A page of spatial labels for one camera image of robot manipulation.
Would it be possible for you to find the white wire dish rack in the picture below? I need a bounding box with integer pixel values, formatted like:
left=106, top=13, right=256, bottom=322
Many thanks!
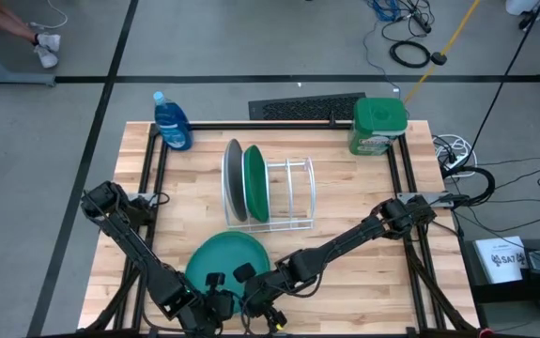
left=221, top=139, right=318, bottom=235

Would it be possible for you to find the green Cascade detergent tub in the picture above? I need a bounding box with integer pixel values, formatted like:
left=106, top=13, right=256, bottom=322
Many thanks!
left=347, top=96, right=409, bottom=158

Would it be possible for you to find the person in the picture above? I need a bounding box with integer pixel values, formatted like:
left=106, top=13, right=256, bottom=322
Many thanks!
left=0, top=0, right=62, bottom=69

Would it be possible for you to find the yellow cable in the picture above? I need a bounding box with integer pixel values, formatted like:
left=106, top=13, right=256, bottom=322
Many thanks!
left=402, top=0, right=483, bottom=105

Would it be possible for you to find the white printed booklet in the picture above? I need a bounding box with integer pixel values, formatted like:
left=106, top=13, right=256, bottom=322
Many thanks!
left=472, top=235, right=530, bottom=285

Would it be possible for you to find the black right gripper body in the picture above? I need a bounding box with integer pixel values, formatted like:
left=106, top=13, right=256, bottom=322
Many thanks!
left=242, top=273, right=295, bottom=331

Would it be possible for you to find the black equipment cart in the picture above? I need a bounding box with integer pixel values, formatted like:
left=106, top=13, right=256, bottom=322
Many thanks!
left=460, top=236, right=540, bottom=321

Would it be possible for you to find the white floor cable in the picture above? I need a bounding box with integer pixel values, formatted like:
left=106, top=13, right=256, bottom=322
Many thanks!
left=26, top=0, right=69, bottom=31

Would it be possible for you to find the dark green plate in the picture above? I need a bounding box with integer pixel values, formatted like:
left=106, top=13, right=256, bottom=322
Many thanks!
left=241, top=144, right=271, bottom=224
left=184, top=230, right=271, bottom=315

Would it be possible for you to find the white power strip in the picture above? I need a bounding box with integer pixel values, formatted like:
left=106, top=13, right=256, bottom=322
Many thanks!
left=432, top=133, right=473, bottom=178

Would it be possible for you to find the long black cable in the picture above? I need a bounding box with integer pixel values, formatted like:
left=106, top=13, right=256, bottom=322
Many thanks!
left=464, top=0, right=540, bottom=159

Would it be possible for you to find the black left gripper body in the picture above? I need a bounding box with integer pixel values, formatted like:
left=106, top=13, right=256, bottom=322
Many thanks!
left=182, top=289, right=239, bottom=336

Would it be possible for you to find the black aluminium table frame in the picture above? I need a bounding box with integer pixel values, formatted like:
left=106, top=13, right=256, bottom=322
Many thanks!
left=79, top=120, right=486, bottom=338

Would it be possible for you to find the black floor vent grate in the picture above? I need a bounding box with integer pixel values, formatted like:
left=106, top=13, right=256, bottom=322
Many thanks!
left=247, top=91, right=367, bottom=122

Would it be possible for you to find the blue dish soap bottle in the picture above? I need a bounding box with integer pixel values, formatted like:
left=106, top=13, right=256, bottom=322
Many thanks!
left=152, top=90, right=194, bottom=153

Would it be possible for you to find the blue cable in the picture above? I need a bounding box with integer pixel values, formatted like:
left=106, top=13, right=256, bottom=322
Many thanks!
left=362, top=0, right=403, bottom=91

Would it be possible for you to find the grey plate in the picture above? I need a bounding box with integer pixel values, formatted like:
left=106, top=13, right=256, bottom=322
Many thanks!
left=223, top=138, right=250, bottom=223

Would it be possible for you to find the thick black cable bundle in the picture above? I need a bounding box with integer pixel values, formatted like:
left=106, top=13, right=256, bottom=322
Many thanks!
left=441, top=164, right=497, bottom=208

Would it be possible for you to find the coiled black cable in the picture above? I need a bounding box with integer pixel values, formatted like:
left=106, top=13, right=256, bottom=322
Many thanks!
left=388, top=38, right=433, bottom=69

